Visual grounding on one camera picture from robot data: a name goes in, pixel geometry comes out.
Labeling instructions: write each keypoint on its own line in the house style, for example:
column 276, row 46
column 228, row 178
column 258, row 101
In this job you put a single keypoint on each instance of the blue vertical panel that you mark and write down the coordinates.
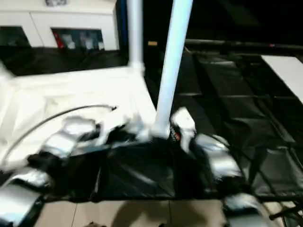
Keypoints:
column 123, row 23

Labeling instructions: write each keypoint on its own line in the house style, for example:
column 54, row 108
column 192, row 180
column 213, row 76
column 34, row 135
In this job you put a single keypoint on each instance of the black work mat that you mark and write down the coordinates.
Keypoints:
column 236, row 118

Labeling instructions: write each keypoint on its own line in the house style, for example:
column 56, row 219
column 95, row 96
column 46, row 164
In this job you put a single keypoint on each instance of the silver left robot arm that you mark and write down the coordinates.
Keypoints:
column 61, row 139

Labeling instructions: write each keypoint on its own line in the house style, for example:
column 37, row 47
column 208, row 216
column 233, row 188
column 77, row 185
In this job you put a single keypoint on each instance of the small tan label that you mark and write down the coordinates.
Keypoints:
column 152, row 43

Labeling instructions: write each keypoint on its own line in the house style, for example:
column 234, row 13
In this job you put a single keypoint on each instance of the black floor stand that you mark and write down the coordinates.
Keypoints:
column 286, row 212

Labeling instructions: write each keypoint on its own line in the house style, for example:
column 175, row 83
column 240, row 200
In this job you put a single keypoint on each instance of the black metal rail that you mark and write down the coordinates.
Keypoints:
column 236, row 45

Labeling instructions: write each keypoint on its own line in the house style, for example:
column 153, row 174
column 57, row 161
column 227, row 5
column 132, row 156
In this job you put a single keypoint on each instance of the white glass-door cabinet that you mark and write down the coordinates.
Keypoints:
column 71, row 16

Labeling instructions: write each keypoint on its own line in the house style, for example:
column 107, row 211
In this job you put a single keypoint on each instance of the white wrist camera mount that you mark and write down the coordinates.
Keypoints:
column 104, row 132
column 184, row 120

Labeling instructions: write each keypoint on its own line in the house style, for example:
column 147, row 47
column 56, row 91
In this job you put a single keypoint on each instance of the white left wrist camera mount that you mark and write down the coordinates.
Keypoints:
column 104, row 132

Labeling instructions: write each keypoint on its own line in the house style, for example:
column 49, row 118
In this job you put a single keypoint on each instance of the grey glossy object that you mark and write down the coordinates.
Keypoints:
column 55, row 2

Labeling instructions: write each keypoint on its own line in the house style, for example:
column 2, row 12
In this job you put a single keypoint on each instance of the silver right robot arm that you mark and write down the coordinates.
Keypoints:
column 220, row 156

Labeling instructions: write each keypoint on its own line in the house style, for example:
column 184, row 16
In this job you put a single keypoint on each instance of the white flat board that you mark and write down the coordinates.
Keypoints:
column 284, row 73

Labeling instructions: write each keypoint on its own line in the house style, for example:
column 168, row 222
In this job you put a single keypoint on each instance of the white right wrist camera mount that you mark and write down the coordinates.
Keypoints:
column 184, row 120

